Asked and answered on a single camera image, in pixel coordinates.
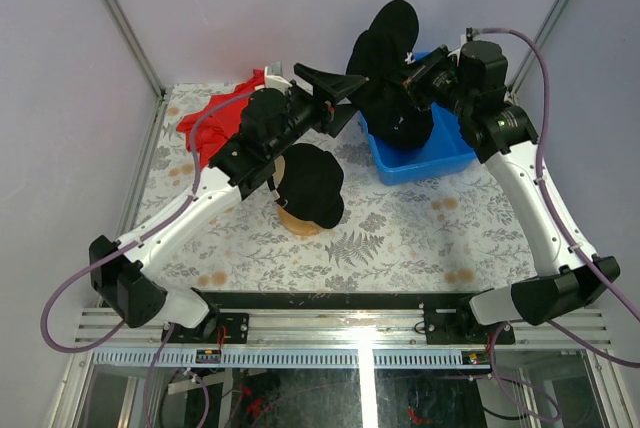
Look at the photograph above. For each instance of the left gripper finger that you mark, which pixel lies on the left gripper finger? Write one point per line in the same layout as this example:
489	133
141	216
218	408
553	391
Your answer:
329	87
340	115

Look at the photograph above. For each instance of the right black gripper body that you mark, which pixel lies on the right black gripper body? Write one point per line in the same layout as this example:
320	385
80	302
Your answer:
435	81

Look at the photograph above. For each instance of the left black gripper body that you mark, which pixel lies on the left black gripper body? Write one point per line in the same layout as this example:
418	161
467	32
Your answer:
304	112

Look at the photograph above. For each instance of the black cap pink logo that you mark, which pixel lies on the black cap pink logo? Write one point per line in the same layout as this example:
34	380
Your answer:
386	46

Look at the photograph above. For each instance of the black cap gold logo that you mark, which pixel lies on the black cap gold logo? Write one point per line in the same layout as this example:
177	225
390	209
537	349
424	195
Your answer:
311	187

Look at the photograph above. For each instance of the beige baseball cap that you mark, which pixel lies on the beige baseball cap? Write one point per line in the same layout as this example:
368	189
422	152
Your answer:
278	174

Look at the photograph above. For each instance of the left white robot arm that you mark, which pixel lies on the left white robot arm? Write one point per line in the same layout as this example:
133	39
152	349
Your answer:
126	272

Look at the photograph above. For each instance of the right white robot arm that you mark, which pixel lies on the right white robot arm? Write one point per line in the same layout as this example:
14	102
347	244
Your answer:
570	274

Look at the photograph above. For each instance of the blue plastic bin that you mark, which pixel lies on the blue plastic bin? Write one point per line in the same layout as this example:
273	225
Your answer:
443	154

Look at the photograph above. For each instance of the red cloth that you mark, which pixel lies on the red cloth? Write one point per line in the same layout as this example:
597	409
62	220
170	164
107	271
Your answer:
219	119

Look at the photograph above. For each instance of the wooden hat stand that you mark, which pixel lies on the wooden hat stand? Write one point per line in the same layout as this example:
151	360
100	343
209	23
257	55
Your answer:
296	226

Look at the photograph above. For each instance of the floral table mat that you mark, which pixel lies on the floral table mat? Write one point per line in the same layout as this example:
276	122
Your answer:
454	233

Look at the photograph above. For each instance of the right aluminium frame post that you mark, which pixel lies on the right aluminium frame post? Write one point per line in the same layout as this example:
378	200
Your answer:
542	36

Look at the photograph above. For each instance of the aluminium frame post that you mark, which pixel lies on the aluminium frame post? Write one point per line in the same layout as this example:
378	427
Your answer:
133	44
542	36

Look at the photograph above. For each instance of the left aluminium frame post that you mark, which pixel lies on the left aluminium frame post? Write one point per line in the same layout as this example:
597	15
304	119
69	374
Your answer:
133	44

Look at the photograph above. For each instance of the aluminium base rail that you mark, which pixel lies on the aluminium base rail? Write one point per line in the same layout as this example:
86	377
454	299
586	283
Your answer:
343	328

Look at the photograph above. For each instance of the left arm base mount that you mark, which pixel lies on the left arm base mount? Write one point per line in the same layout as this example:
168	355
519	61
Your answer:
220	328

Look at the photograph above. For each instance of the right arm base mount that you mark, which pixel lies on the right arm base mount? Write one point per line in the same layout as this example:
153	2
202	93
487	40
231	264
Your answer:
448	321

